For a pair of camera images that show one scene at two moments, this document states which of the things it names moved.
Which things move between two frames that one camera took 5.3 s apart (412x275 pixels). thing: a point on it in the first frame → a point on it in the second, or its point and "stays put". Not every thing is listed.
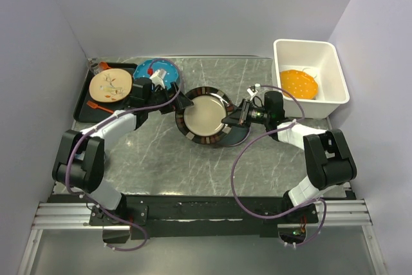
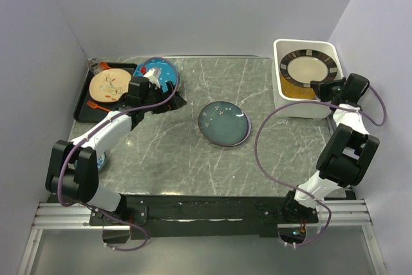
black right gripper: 239,116 → 323,86
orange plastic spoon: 103,65 stays put
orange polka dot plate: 299,84 stays put
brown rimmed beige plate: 202,123 → 302,67
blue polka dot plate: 171,71 stays put
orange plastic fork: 94,105 stays put
